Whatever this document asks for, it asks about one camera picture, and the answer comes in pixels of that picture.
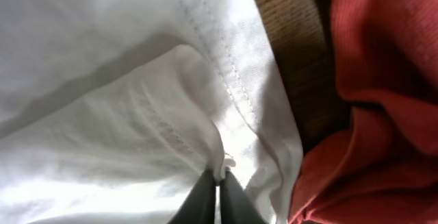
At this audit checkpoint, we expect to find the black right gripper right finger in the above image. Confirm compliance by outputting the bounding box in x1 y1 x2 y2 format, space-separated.
220 171 266 224

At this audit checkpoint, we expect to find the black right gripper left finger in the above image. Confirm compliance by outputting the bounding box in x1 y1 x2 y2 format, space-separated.
169 170 216 224

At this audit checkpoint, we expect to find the white t-shirt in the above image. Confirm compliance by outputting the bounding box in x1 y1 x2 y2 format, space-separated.
1 0 302 223

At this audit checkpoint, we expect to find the red printed t-shirt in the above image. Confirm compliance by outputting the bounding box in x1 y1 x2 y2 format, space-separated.
290 0 437 223

